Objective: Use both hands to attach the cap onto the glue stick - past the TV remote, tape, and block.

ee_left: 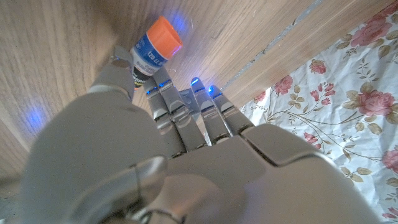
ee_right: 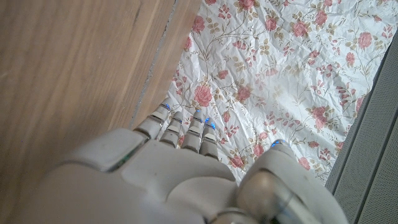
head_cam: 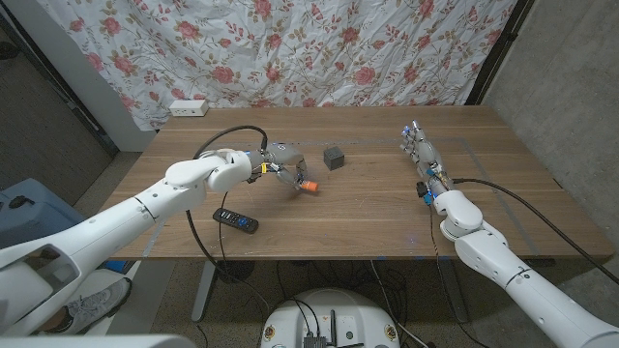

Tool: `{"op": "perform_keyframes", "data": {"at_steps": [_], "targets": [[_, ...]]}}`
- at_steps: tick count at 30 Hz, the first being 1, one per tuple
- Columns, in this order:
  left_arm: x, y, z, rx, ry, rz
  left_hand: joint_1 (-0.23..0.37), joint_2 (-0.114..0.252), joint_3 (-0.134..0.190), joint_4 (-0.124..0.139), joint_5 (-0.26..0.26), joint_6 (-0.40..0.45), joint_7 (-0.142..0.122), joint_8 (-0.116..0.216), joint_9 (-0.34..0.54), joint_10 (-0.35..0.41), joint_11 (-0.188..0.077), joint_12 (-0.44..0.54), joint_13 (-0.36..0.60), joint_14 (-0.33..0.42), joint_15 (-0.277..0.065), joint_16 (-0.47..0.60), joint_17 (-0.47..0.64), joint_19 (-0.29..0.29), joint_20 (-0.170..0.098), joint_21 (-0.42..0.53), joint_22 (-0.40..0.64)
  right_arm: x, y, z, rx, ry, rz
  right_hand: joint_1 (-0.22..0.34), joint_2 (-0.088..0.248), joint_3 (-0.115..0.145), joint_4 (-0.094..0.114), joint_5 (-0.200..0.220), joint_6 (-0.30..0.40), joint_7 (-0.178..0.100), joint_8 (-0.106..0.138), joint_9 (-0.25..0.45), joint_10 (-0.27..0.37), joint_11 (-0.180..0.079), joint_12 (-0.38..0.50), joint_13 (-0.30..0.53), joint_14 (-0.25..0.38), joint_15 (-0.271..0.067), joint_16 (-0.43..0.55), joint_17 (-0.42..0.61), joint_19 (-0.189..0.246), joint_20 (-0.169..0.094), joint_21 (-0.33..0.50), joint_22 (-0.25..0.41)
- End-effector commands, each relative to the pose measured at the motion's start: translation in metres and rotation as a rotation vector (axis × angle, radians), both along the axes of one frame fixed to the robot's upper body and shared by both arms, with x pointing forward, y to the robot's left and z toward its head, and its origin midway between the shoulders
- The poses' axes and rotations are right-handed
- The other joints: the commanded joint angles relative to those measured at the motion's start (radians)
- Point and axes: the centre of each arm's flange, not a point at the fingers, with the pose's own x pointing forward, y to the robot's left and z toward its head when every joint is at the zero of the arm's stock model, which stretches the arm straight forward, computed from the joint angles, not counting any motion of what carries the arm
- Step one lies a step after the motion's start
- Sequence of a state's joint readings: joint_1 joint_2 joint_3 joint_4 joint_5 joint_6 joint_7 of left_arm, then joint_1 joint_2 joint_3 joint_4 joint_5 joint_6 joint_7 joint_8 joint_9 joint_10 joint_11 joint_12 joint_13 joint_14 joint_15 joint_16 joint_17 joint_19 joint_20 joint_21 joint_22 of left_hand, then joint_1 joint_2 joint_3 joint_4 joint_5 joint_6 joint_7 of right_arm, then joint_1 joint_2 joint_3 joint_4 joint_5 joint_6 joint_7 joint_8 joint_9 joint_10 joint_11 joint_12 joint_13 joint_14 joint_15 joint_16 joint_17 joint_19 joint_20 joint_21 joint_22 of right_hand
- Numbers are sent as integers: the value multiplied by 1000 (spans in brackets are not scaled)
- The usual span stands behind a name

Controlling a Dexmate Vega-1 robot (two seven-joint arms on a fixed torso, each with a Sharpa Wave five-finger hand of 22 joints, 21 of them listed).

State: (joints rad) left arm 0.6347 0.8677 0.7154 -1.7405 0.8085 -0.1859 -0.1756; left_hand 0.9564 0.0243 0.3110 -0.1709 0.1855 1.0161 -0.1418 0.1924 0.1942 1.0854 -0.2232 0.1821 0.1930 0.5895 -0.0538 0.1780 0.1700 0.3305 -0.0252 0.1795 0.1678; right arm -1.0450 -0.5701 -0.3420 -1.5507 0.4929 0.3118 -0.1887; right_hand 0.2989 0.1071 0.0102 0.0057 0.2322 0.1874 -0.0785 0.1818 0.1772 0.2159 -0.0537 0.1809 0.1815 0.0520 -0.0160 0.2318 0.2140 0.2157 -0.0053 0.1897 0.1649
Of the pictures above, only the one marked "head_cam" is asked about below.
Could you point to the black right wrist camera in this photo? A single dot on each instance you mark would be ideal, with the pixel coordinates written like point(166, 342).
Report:
point(424, 191)

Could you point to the black floor fan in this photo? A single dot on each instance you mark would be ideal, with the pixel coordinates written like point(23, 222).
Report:
point(234, 271)

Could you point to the orange glue stick cap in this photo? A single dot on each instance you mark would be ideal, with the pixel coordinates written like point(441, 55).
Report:
point(310, 185)

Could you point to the floral backdrop sheet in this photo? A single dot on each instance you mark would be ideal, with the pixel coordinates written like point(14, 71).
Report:
point(290, 48)

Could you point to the grey sneaker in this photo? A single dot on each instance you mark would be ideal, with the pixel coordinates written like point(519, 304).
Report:
point(97, 304)

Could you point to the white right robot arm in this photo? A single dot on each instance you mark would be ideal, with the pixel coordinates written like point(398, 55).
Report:
point(498, 256)

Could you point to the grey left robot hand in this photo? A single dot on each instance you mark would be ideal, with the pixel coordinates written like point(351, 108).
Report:
point(285, 157)

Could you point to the orange and white glue stick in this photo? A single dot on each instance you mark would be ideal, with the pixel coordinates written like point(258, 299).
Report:
point(301, 183)

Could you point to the person's bare leg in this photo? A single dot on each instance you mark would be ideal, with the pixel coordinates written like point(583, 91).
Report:
point(50, 324)

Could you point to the white table leg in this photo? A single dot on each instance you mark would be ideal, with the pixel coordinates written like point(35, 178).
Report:
point(203, 295)

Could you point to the black backdrop stand pole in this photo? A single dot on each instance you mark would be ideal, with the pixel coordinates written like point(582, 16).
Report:
point(498, 53)

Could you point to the blue plastic bin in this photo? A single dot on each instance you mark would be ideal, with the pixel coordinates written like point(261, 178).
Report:
point(38, 208)

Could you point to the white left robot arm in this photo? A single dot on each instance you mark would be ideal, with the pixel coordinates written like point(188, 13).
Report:
point(184, 183)

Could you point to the grey table leg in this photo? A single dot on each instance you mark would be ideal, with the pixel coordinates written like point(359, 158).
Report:
point(454, 295)

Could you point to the white robot torso base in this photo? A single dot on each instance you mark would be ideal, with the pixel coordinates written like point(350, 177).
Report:
point(348, 309)

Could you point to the dark grey block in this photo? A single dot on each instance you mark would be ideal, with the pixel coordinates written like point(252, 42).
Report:
point(333, 158)

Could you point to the black TV remote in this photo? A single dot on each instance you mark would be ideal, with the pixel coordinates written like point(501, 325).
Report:
point(234, 220)

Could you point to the white power strip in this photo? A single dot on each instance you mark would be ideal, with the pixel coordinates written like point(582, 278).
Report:
point(188, 107)

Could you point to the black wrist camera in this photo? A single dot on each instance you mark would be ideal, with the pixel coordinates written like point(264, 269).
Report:
point(254, 176)
point(424, 191)

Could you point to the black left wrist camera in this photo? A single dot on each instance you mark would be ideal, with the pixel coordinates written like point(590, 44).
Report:
point(254, 176)

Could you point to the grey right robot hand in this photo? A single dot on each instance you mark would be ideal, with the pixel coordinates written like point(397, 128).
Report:
point(425, 152)

